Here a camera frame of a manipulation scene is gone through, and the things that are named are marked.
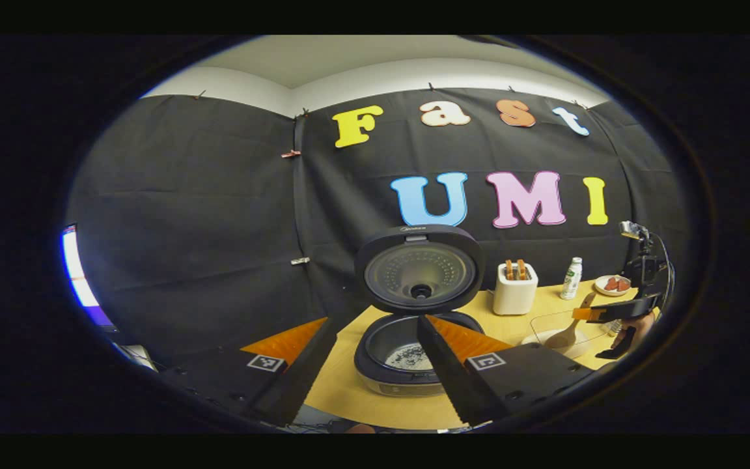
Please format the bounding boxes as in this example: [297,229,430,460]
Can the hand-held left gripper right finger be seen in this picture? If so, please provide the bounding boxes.
[416,314,594,427]

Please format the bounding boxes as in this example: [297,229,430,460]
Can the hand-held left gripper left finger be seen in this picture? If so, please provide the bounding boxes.
[160,316,339,427]

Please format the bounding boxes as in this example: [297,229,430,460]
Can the wooden spoon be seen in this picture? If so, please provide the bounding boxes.
[544,292,598,349]

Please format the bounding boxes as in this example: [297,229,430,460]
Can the dark grey rice cooker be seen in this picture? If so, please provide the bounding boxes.
[354,225,486,397]

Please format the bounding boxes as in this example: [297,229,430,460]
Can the white plate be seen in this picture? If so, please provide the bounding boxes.
[594,275,633,296]

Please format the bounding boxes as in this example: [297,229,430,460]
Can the white drink bottle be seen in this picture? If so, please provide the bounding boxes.
[560,257,583,300]

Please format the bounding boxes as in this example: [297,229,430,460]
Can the white toaster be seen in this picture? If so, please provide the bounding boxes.
[492,261,538,316]

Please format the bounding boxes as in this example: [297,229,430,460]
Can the black backdrop cloth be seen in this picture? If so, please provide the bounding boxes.
[66,88,688,365]

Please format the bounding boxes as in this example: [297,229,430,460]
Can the computer monitor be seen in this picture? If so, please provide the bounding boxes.
[61,223,115,330]

